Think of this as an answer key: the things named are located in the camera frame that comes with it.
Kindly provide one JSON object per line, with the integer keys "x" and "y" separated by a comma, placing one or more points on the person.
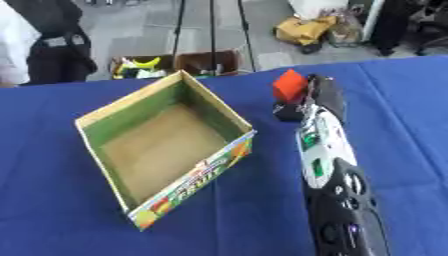
{"x": 35, "y": 40}

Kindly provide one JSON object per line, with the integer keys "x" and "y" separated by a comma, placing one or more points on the black tripod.
{"x": 213, "y": 33}

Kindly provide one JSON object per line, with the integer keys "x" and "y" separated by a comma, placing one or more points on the cardboard box with toys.
{"x": 140, "y": 67}

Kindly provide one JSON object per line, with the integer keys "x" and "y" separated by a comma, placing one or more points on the red block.
{"x": 289, "y": 86}

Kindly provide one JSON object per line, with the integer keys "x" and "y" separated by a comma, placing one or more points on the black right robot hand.
{"x": 329, "y": 95}

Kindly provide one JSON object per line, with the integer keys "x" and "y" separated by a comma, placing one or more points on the cardboard box with green inside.
{"x": 166, "y": 146}

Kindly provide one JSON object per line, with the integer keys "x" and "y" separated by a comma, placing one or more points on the brown cardboard box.
{"x": 209, "y": 62}

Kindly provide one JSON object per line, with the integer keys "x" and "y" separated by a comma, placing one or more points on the clear plastic bag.
{"x": 345, "y": 28}

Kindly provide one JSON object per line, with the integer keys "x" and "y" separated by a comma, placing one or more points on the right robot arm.
{"x": 332, "y": 166}

